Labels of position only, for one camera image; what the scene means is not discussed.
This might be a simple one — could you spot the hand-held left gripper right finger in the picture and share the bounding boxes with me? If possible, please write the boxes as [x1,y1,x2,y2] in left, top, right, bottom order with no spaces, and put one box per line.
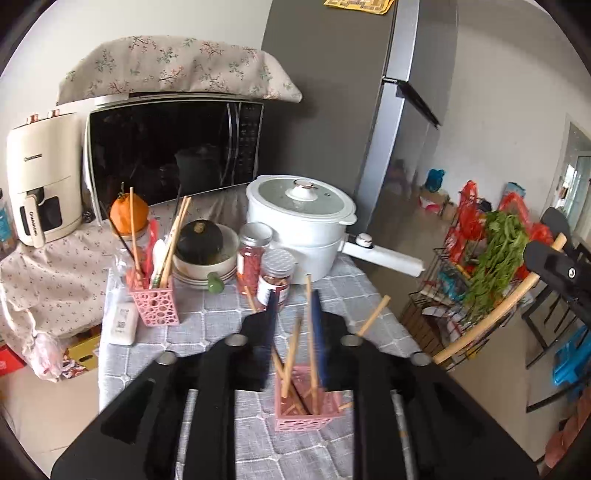
[310,290,541,480]

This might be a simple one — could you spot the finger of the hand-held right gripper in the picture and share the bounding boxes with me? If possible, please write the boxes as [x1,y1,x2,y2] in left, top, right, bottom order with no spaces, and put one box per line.
[524,239,591,324]

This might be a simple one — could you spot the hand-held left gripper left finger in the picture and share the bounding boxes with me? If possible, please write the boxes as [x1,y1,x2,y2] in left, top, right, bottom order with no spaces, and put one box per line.
[51,288,282,480]

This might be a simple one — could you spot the long pale wood chopstick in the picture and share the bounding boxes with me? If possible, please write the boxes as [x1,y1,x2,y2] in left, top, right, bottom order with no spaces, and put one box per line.
[433,233,568,365]
[305,274,320,409]

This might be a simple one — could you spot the bunch of wooden chopsticks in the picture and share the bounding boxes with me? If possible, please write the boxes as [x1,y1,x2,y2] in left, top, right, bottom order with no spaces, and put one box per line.
[244,286,392,416]

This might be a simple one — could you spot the pink perforated holder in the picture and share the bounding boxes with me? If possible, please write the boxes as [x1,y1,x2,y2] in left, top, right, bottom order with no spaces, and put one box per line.
[131,286,180,328]
[274,364,347,432]

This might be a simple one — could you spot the black chair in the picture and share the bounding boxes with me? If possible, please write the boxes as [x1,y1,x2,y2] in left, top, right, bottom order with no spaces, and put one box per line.
[522,208,591,365]

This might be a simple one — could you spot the short jar with silver lid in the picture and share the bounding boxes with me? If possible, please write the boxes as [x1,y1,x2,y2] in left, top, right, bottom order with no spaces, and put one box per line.
[256,249,296,308]

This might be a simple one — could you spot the green leafy vegetables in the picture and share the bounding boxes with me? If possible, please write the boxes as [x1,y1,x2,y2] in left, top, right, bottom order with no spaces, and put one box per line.
[464,210,529,315]

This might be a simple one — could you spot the grey checked tablecloth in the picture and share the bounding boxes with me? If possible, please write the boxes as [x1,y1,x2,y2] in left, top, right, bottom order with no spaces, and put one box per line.
[97,254,444,480]

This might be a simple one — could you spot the red plastic bag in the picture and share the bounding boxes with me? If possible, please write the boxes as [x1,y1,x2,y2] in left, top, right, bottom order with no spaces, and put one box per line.
[445,181,485,264]
[499,191,555,245]

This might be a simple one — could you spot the tall jar of red berries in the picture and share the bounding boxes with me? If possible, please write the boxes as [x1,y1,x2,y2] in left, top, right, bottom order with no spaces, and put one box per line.
[237,222,273,296]

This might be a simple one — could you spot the white plate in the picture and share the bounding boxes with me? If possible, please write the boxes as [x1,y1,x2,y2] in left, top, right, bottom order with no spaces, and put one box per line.
[173,270,236,291]

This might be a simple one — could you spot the blue plastic stool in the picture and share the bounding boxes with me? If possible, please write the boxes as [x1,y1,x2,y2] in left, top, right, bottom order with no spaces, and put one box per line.
[551,328,591,386]

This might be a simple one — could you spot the white electric pot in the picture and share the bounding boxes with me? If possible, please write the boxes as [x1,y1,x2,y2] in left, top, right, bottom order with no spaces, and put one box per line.
[245,174,426,284]

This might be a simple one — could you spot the dark green squash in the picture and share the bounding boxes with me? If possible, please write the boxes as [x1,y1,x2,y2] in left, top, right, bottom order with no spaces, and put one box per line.
[175,220,225,266]

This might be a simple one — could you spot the thin wooden chopstick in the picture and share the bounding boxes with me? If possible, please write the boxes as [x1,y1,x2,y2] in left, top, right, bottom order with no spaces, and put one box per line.
[129,187,141,287]
[159,196,188,288]
[164,198,192,288]

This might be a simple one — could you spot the white spoon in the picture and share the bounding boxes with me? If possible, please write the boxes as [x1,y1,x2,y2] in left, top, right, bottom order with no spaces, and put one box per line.
[151,240,168,288]

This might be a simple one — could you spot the white flat box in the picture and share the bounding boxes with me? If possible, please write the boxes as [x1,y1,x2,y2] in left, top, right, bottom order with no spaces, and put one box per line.
[110,302,139,346]

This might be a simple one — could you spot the plain black chopstick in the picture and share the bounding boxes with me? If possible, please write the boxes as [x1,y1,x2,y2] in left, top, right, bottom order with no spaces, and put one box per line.
[110,217,139,278]

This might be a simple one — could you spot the orange fruit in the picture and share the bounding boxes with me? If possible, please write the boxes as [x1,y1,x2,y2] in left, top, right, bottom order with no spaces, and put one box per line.
[110,191,149,236]

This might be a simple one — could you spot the yellow box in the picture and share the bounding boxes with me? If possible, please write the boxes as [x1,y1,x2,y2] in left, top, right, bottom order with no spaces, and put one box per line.
[69,335,101,372]

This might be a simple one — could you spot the black microwave oven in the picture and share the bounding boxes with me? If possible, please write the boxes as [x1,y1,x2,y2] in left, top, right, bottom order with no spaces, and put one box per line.
[83,92,266,222]

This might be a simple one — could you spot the grey refrigerator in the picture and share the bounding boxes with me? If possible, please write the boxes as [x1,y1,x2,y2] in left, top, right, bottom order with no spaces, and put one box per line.
[261,0,458,241]

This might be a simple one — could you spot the crumpled plastic bag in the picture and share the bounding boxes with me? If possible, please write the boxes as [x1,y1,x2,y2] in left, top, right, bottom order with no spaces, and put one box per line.
[30,330,70,381]

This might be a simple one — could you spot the floral tablecloth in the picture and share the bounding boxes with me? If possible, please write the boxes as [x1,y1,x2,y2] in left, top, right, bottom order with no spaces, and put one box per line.
[0,185,250,337]

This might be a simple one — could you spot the red box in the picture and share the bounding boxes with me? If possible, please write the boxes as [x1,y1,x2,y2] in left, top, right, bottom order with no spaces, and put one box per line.
[0,344,26,377]

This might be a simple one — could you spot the cream air fryer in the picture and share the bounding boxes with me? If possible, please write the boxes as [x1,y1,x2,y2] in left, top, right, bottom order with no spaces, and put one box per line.
[6,111,86,247]

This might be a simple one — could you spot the floral cloth cover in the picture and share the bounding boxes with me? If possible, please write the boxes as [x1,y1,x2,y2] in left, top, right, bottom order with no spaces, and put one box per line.
[56,36,303,106]

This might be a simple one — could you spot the jar with blue label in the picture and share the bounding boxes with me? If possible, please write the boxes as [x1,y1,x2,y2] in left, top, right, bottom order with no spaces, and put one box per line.
[0,188,17,259]

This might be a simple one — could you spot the yellow patterned cloth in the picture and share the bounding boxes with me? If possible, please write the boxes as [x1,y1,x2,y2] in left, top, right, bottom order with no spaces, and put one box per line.
[323,0,395,14]

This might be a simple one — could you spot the white bowl with green handle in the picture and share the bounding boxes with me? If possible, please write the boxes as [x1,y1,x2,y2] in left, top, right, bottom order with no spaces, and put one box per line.
[172,224,241,295]

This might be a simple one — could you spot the black wire rack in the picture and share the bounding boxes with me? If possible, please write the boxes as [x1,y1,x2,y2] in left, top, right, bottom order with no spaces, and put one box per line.
[399,198,541,370]

